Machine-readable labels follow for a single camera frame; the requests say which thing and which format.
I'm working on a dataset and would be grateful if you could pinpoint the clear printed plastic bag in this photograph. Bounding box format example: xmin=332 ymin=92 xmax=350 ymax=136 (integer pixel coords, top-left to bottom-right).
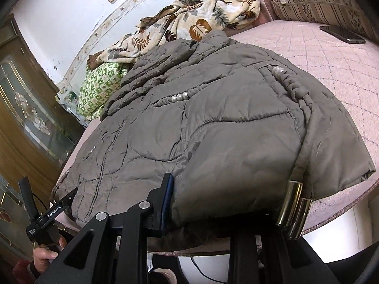
xmin=56 ymin=87 xmax=80 ymax=116

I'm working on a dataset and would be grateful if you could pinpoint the black smartphone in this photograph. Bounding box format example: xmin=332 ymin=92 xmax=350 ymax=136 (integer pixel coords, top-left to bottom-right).
xmin=319 ymin=25 xmax=366 ymax=45

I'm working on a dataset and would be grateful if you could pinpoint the cream leaf printed blanket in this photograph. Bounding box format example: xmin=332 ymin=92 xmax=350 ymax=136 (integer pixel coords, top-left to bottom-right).
xmin=87 ymin=0 xmax=261 ymax=68

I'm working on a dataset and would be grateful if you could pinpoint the person's left forearm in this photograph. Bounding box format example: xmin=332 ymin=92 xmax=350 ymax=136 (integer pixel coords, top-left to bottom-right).
xmin=12 ymin=257 xmax=40 ymax=284

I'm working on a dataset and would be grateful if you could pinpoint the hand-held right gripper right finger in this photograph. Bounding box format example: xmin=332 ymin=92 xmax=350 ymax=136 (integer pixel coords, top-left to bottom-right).
xmin=231 ymin=223 xmax=341 ymax=284

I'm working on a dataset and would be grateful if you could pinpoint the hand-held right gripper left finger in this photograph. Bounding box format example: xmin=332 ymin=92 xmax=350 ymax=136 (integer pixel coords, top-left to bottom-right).
xmin=36 ymin=173 xmax=174 ymax=284

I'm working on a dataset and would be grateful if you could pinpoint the pink upholstered armrest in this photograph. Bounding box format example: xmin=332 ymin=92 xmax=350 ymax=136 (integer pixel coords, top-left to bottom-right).
xmin=257 ymin=0 xmax=277 ymax=24

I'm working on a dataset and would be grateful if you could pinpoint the black floor cable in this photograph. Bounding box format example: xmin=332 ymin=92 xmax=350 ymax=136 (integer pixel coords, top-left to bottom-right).
xmin=189 ymin=256 xmax=234 ymax=283

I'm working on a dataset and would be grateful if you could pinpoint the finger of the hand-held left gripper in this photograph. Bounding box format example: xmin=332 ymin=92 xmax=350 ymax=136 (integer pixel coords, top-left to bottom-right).
xmin=55 ymin=188 xmax=79 ymax=210
xmin=18 ymin=176 xmax=39 ymax=218

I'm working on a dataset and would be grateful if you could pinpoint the grey-brown quilted hooded jacket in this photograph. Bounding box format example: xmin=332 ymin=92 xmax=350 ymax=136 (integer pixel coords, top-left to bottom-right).
xmin=50 ymin=30 xmax=376 ymax=240

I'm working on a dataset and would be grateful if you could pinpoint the green checked pillow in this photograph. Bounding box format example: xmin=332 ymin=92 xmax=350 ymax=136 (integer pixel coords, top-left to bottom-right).
xmin=77 ymin=62 xmax=129 ymax=120

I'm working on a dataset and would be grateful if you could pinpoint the person's left hand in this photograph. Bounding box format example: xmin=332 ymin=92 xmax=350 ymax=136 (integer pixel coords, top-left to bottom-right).
xmin=32 ymin=234 xmax=67 ymax=273

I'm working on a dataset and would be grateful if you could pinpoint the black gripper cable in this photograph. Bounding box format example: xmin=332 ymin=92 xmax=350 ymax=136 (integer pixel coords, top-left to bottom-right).
xmin=31 ymin=194 xmax=51 ymax=211

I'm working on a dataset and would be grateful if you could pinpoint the wooden door with stained glass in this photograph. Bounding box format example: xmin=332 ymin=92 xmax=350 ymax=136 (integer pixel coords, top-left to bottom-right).
xmin=0 ymin=15 xmax=86 ymax=166

